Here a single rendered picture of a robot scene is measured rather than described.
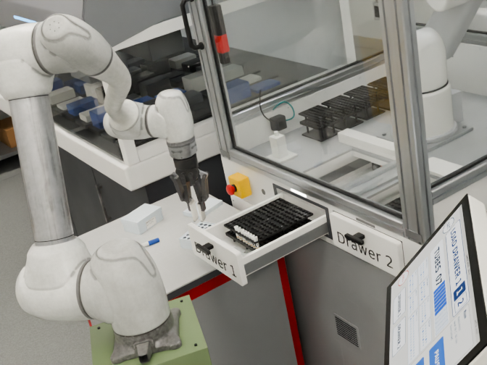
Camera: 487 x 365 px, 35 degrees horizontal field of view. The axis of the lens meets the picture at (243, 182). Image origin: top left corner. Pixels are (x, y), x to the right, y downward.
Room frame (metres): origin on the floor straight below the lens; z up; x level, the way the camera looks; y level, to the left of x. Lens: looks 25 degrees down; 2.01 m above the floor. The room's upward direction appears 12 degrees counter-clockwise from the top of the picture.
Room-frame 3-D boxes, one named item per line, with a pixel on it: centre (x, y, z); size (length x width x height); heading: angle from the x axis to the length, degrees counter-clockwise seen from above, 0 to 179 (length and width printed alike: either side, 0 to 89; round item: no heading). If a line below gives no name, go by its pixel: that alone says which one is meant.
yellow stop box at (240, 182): (2.47, 0.02, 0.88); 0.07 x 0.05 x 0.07; 29
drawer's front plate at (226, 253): (2.03, 0.12, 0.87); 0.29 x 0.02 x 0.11; 29
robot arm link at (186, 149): (2.26, 0.17, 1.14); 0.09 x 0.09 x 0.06
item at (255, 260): (2.13, -0.06, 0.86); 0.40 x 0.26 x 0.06; 119
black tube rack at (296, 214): (2.13, -0.05, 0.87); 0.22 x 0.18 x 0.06; 119
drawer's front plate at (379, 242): (1.91, -0.31, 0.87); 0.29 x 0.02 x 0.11; 29
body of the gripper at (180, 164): (2.26, 0.17, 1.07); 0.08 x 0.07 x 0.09; 65
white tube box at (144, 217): (2.55, 0.39, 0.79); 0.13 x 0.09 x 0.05; 137
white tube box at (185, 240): (2.34, 0.18, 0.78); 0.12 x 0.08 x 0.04; 141
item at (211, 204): (2.57, 0.17, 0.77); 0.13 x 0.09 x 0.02; 135
